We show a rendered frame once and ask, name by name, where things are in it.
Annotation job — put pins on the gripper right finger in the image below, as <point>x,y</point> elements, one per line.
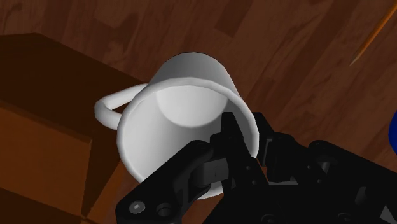
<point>335,167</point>

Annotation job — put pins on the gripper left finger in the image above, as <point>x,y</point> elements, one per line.
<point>173,173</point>

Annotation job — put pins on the white mug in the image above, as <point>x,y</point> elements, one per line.
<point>161,136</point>

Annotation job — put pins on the blue round object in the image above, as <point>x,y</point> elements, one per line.
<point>394,133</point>

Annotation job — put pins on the orange pencil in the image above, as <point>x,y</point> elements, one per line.
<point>370,35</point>

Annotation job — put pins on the brown wooden block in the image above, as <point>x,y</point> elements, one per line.
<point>43,102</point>

